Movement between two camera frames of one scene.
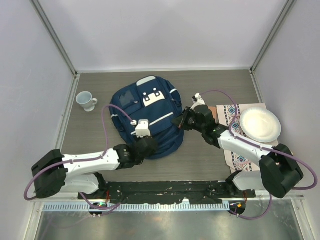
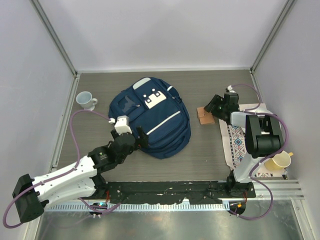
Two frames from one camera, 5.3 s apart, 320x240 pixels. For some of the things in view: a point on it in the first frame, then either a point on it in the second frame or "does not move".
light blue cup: x=85 y=100 does not move
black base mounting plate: x=216 y=192 does not move
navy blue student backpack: x=156 y=99 does not move
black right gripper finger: x=180 y=119 -> x=211 y=107
